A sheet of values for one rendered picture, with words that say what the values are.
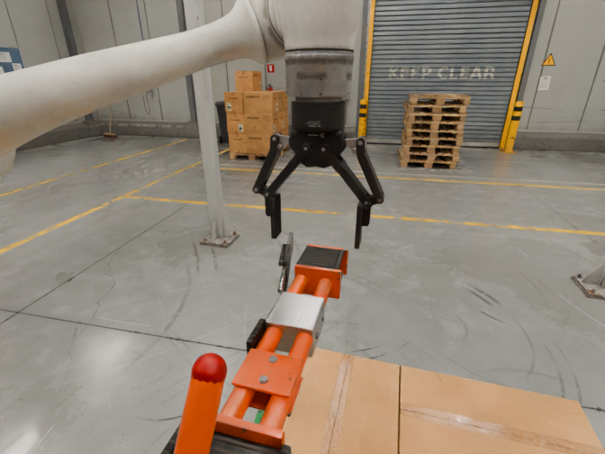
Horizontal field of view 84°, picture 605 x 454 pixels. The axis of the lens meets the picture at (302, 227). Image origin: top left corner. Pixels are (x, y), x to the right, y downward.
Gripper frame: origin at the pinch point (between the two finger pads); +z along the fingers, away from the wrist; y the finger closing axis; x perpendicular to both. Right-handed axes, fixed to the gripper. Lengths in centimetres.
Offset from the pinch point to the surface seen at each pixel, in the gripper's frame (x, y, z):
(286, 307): -13.4, -0.7, 4.9
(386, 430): 28, 18, 79
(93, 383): 53, -139, 133
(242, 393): -26.8, -1.0, 5.5
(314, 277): -4.0, 0.8, 5.8
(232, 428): -31.4, 0.3, 3.9
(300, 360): -21.7, 3.5, 5.1
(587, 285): 237, 173, 130
